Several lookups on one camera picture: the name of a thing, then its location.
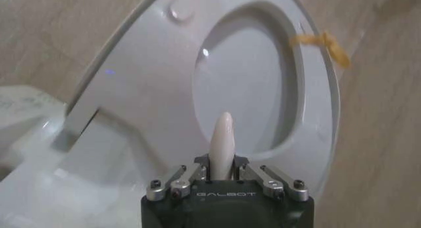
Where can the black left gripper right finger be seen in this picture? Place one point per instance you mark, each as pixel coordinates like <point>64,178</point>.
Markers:
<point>273,181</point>

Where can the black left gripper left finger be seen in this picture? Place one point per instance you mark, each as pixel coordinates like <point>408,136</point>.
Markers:
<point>179,179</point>

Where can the white toilet body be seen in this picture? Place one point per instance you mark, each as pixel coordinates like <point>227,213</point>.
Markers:
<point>99,178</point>

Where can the white toilet lid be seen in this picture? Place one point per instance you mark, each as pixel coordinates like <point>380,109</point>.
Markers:
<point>236,77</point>

